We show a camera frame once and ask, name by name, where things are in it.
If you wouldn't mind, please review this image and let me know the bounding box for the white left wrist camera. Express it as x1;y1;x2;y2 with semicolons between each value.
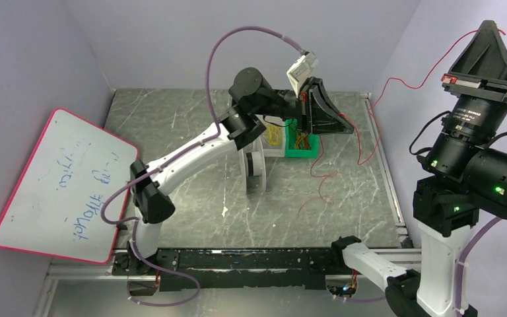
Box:
286;52;318;97

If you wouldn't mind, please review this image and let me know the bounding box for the mixed coloured wire bundle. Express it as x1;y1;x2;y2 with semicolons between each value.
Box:
292;127;314;151

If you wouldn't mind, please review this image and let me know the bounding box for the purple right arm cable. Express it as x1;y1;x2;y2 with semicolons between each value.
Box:
332;216;504;317

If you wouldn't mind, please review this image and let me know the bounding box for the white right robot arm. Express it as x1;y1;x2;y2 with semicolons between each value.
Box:
331;20;507;316

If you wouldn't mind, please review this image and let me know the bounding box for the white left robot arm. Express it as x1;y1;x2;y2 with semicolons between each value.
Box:
129;67;355;258

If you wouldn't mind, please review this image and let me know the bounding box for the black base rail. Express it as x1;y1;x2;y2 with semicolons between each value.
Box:
112;247;352;291

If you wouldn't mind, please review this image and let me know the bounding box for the yellow wire bundle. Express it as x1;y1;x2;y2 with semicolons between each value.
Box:
265;125;283;146

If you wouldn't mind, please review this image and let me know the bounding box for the clear white plastic bin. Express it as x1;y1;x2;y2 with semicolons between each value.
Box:
253;123;286;158

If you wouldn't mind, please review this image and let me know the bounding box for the pink framed whiteboard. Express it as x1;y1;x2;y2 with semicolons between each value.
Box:
0;108;139;264

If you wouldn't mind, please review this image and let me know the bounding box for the red wire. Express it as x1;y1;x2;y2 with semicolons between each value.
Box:
297;28;507;215

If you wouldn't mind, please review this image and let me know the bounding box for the green plastic bin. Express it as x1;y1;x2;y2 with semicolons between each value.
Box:
285;120;320;159

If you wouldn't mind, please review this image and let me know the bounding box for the grey perforated cable spool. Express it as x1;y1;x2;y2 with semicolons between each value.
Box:
238;137;267;195

